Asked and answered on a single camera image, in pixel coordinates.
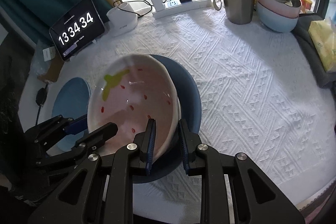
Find blue plate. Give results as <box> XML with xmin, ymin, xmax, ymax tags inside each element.
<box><xmin>51</xmin><ymin>77</ymin><xmax>91</xmax><ymax>152</ymax></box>

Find pink strawberry bowl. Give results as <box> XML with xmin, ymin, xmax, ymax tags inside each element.
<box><xmin>87</xmin><ymin>55</ymin><xmax>181</xmax><ymax>160</ymax></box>

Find large blue bowl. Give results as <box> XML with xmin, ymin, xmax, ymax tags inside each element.
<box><xmin>133</xmin><ymin>55</ymin><xmax>202</xmax><ymax>184</ymax></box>

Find cardboard box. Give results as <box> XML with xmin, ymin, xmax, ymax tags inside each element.
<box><xmin>37</xmin><ymin>53</ymin><xmax>64</xmax><ymax>84</ymax></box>

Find small white box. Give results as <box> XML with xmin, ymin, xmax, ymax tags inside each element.
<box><xmin>42</xmin><ymin>46</ymin><xmax>56</xmax><ymax>62</ymax></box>

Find white tablecloth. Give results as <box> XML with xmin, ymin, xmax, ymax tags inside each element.
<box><xmin>18</xmin><ymin>8</ymin><xmax>335</xmax><ymax>209</ymax></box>

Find tablet showing clock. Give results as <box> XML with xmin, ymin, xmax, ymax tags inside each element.
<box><xmin>49</xmin><ymin>0</ymin><xmax>105</xmax><ymax>61</ymax></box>

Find white lamp base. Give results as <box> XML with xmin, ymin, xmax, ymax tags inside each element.
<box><xmin>106</xmin><ymin>2</ymin><xmax>138</xmax><ymax>37</ymax></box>

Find dark grey tray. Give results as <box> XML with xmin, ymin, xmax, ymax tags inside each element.
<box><xmin>291</xmin><ymin>13</ymin><xmax>335</xmax><ymax>89</ymax></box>

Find white charger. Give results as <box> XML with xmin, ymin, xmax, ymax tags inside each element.
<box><xmin>151</xmin><ymin>0</ymin><xmax>165</xmax><ymax>12</ymax></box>

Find light blue bowl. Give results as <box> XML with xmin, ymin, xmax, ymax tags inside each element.
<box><xmin>256</xmin><ymin>2</ymin><xmax>298</xmax><ymax>33</ymax></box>

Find white power strip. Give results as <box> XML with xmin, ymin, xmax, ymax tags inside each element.
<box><xmin>152</xmin><ymin>0</ymin><xmax>212</xmax><ymax>19</ymax></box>

